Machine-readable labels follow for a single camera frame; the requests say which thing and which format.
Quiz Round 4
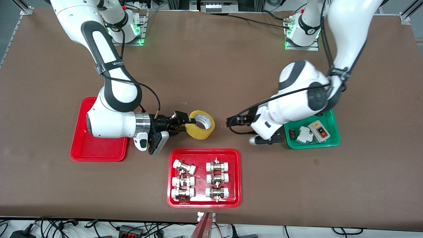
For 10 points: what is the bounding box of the white circuit breaker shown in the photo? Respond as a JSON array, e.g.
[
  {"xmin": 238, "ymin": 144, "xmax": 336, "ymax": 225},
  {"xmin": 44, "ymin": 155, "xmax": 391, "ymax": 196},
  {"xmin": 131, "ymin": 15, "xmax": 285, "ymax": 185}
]
[{"xmin": 295, "ymin": 126, "xmax": 314, "ymax": 144}]

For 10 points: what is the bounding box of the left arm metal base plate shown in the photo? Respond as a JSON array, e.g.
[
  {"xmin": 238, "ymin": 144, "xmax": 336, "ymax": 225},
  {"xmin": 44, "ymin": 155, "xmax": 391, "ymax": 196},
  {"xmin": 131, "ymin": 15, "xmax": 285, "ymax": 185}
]
[{"xmin": 285, "ymin": 33, "xmax": 320, "ymax": 51}]

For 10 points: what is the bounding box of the grey switch box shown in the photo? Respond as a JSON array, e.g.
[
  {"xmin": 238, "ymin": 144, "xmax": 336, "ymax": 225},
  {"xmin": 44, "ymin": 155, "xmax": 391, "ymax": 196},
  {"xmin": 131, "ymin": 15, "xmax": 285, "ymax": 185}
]
[{"xmin": 307, "ymin": 121, "xmax": 331, "ymax": 143}]

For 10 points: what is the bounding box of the black table cable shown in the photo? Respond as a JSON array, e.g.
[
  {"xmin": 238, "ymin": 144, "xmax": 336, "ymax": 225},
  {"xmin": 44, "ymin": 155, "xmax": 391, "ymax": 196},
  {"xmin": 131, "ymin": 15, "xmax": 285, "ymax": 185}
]
[{"xmin": 228, "ymin": 10, "xmax": 294, "ymax": 28}]

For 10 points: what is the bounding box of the yellow packing tape roll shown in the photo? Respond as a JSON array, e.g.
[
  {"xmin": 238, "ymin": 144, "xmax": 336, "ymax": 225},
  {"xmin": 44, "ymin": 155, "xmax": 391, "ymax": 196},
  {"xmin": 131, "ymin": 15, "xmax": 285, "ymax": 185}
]
[{"xmin": 185, "ymin": 110, "xmax": 215, "ymax": 140}]

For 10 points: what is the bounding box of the green plastic tray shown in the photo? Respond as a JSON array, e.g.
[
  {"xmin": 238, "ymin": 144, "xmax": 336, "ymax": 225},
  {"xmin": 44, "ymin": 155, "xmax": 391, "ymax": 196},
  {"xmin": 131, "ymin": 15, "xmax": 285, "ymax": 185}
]
[{"xmin": 284, "ymin": 109, "xmax": 341, "ymax": 150}]

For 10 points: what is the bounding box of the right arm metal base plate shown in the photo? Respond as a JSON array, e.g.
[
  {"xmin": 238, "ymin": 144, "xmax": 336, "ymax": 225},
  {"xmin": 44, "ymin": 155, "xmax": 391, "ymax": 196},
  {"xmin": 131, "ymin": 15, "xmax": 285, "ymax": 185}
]
[{"xmin": 110, "ymin": 10, "xmax": 147, "ymax": 46}]

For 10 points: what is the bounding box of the black orange connector box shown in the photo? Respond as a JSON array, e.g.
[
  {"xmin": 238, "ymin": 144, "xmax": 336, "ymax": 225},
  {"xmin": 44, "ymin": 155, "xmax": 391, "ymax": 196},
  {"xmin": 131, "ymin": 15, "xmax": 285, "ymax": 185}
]
[{"xmin": 119, "ymin": 225, "xmax": 143, "ymax": 237}]

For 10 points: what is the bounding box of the white capped metal pipe fitting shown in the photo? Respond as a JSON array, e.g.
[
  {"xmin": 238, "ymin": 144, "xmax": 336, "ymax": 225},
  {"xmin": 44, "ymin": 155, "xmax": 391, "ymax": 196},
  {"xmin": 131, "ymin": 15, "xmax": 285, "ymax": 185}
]
[
  {"xmin": 171, "ymin": 187, "xmax": 195, "ymax": 201},
  {"xmin": 206, "ymin": 172, "xmax": 229, "ymax": 184},
  {"xmin": 206, "ymin": 158, "xmax": 230, "ymax": 172},
  {"xmin": 205, "ymin": 186, "xmax": 230, "ymax": 203},
  {"xmin": 172, "ymin": 175, "xmax": 195, "ymax": 188},
  {"xmin": 173, "ymin": 159, "xmax": 196, "ymax": 175}
]

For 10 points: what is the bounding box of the red plastic tray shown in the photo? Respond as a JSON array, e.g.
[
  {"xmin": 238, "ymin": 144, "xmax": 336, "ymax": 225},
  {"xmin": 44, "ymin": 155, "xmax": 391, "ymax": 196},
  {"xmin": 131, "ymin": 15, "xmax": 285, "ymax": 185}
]
[
  {"xmin": 167, "ymin": 148, "xmax": 242, "ymax": 208},
  {"xmin": 70, "ymin": 97, "xmax": 133, "ymax": 162}
]

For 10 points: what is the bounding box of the red metal bar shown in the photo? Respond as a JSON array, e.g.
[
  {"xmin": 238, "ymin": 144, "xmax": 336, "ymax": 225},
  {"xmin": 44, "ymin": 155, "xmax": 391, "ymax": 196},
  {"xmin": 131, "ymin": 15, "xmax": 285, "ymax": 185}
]
[{"xmin": 190, "ymin": 212, "xmax": 213, "ymax": 238}]

